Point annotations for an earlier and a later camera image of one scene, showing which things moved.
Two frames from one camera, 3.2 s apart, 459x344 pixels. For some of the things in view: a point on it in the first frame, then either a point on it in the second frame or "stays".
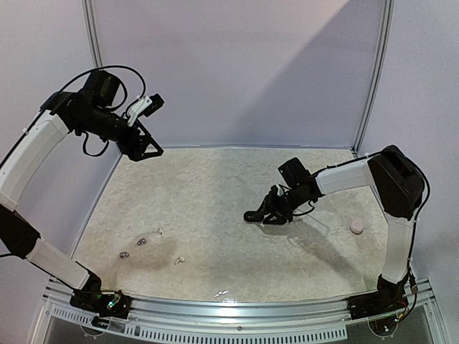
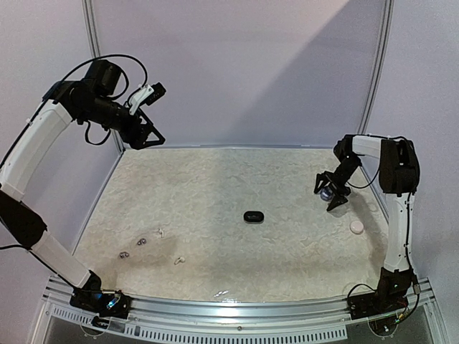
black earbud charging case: x=254 y=216 stays
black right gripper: x=278 y=204 to x=335 y=183
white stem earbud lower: x=181 y=259 stays
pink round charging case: x=356 y=227 stays
